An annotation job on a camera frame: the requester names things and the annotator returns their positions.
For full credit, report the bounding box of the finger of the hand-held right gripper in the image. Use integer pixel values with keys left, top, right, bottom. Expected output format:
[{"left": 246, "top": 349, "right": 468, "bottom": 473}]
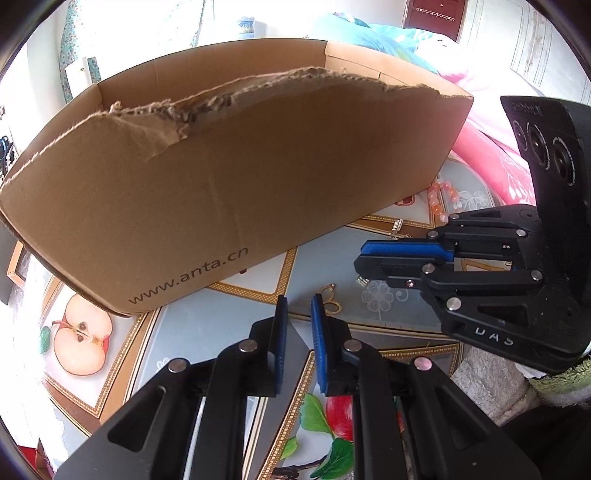
[
  {"left": 354, "top": 256, "right": 574, "bottom": 341},
  {"left": 360, "top": 207, "right": 542, "bottom": 262}
]

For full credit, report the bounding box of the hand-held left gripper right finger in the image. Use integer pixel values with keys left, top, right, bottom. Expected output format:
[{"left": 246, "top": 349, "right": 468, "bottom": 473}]
[{"left": 310, "top": 294, "right": 541, "bottom": 480}]

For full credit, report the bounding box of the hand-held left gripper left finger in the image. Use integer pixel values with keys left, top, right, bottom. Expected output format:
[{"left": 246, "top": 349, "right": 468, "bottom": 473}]
[{"left": 55, "top": 295, "right": 289, "bottom": 480}]

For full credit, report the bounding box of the gold chain with ring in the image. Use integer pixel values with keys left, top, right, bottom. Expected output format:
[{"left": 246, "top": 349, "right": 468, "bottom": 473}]
[{"left": 318, "top": 283, "right": 343, "bottom": 315}]

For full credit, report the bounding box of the pink bead bracelet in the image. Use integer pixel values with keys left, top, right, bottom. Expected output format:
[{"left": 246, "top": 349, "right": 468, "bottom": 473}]
[{"left": 427, "top": 181, "right": 463, "bottom": 223}]

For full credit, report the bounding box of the brown cardboard box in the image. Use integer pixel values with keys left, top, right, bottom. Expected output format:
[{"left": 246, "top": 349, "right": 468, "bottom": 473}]
[{"left": 0, "top": 38, "right": 475, "bottom": 318}]

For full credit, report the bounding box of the pink floral blanket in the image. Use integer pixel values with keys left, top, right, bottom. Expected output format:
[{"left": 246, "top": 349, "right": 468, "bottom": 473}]
[{"left": 434, "top": 28, "right": 542, "bottom": 205}]

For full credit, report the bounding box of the white fleece garment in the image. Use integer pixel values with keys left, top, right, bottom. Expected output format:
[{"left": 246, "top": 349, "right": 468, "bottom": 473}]
[{"left": 450, "top": 344, "right": 542, "bottom": 425}]

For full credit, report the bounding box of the green fuzzy cloth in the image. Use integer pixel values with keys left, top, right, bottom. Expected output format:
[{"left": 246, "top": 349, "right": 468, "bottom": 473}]
[{"left": 529, "top": 360, "right": 591, "bottom": 394}]

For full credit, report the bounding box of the blue cartoon quilt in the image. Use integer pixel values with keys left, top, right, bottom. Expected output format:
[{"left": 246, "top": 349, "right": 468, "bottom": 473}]
[{"left": 314, "top": 13, "right": 440, "bottom": 75}]

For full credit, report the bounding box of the dark red door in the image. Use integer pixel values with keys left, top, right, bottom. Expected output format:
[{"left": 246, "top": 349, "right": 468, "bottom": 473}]
[{"left": 404, "top": 0, "right": 468, "bottom": 42}]

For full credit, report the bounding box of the wheelchair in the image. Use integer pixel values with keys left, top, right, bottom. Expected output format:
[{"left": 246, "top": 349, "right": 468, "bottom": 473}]
[{"left": 0, "top": 134, "right": 17, "bottom": 177}]

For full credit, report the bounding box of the green floral curtain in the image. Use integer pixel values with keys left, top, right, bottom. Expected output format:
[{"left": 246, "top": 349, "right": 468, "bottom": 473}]
[{"left": 59, "top": 0, "right": 101, "bottom": 95}]

